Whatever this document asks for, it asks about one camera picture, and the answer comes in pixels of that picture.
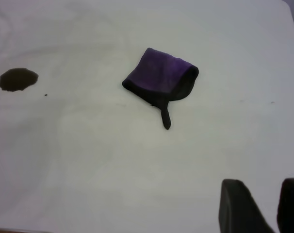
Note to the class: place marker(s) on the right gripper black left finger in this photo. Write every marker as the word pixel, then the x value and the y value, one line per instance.
pixel 239 208

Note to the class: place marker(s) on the dark brown liquid spill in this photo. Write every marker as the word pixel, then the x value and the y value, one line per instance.
pixel 16 79

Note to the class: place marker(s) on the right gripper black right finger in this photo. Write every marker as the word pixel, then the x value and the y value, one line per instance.
pixel 291 206

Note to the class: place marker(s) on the purple cloth black trim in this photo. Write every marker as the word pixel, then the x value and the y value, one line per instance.
pixel 159 72

